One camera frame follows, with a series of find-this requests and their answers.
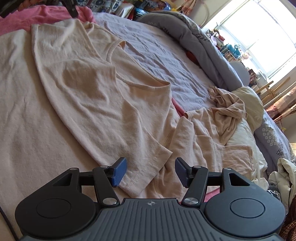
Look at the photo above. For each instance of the row of windowsill trinkets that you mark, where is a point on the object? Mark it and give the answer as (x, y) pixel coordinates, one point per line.
(222, 44)

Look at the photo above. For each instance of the window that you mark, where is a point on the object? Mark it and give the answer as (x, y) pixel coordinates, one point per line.
(266, 34)

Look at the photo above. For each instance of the pink doll figure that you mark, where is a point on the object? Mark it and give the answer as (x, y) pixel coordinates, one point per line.
(245, 55)

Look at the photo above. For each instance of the wooden chair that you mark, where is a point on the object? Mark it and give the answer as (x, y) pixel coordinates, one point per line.
(268, 87)

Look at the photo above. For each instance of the person's left hand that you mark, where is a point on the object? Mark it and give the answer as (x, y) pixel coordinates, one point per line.
(31, 2)

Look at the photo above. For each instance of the white jacket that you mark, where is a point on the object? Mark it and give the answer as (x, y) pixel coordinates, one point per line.
(284, 173)

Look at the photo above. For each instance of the lavender bed sheet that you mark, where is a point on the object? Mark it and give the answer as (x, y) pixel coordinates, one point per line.
(150, 51)

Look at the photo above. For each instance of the blue plush toy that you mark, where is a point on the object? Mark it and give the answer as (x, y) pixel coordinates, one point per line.
(233, 49)

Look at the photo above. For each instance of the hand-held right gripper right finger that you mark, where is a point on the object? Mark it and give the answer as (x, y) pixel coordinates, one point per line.
(181, 172)

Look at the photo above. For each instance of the red floral cloth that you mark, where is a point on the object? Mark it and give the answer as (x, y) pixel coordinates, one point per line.
(284, 109)

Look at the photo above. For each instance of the crumpled beige garment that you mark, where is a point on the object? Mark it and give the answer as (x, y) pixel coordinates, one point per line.
(208, 129)

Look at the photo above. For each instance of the dark printed garment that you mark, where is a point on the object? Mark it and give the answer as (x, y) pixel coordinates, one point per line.
(274, 192)

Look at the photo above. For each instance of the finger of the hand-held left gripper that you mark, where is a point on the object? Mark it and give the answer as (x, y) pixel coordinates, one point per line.
(72, 10)

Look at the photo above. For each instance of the red plaid cloth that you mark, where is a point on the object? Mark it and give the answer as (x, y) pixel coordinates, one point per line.
(290, 229)

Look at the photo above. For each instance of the pink blanket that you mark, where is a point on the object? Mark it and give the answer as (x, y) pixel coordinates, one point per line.
(34, 18)

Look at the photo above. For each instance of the grey patterned quilt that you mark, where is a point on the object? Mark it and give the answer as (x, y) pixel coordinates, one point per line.
(196, 46)

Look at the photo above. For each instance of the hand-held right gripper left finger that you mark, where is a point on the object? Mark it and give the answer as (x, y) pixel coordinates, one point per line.
(119, 172)

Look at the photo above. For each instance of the grey chair back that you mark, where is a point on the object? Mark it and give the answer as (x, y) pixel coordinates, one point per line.
(240, 74)

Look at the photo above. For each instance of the white plastic bag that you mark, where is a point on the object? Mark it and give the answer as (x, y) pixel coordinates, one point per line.
(124, 11)

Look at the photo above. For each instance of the shelf of colourful boxes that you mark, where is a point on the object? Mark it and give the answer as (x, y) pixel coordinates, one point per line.
(143, 4)

